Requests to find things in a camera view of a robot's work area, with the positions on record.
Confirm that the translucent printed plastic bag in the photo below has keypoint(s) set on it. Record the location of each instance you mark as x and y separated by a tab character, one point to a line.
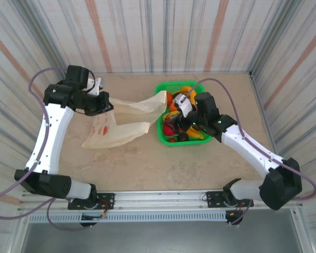
126	131

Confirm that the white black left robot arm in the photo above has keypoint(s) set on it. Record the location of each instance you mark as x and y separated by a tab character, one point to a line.
50	137

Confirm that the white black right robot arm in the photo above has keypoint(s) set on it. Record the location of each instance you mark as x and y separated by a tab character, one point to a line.
252	147

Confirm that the round orange fake fruit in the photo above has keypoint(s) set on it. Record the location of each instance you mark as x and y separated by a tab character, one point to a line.
169	97
173	106

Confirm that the green plastic basket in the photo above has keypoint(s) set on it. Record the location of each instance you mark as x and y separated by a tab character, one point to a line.
185	143

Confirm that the grey metal panel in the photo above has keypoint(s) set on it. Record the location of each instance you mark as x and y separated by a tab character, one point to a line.
160	237

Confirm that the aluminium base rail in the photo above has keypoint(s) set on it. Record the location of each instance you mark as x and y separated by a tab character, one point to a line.
160	197

